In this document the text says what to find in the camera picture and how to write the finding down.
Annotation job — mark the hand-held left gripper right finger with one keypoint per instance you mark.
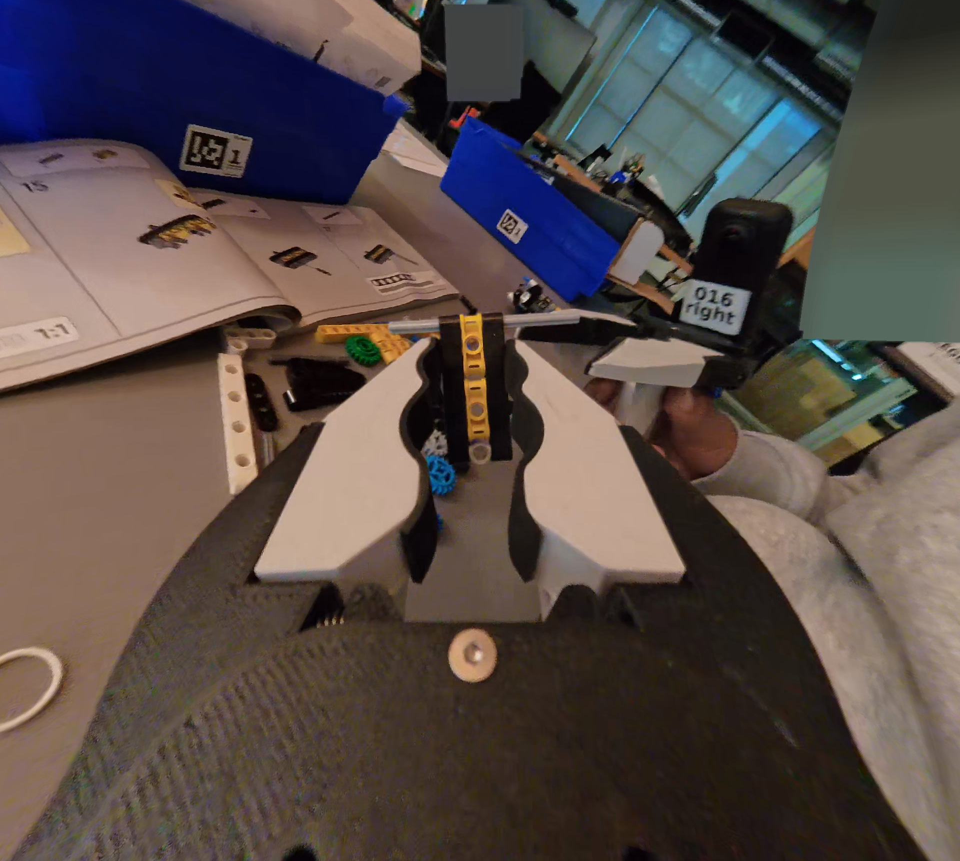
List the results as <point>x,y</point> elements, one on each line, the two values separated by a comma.
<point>600,501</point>

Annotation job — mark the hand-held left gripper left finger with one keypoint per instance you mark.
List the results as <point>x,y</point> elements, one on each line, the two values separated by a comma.
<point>345,501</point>

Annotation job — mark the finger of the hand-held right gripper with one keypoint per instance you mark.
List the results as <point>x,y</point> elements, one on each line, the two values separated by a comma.
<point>592,316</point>
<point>652,362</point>

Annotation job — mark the black yellow lego beam assembly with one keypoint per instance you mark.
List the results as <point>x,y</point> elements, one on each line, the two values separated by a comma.
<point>472,381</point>

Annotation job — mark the small black lego assembly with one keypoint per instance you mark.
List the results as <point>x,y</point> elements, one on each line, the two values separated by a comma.
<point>534,297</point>

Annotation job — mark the pile of loose lego pieces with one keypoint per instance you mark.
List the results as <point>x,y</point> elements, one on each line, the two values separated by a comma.
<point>238,426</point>

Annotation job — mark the lego instruction booklet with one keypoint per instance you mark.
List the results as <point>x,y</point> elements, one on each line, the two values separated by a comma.
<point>112,276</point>

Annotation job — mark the person's right hand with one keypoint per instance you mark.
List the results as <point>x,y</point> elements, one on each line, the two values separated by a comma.
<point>690,437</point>

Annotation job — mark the cardboard box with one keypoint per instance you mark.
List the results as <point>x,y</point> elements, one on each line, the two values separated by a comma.
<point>637,253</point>

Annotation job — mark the blue storage bin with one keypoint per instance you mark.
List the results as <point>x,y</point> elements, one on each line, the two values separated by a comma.
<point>525,216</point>
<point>112,66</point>

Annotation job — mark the cluttered office desk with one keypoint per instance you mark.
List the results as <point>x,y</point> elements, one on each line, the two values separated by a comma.
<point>622,178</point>

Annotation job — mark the white paper sheet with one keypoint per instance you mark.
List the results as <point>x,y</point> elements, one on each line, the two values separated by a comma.
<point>412,152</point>

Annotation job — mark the large display screen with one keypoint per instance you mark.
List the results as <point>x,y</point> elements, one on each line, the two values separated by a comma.
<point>559,43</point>

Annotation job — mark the white rubber band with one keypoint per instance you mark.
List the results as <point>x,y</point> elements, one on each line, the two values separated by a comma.
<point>57,677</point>

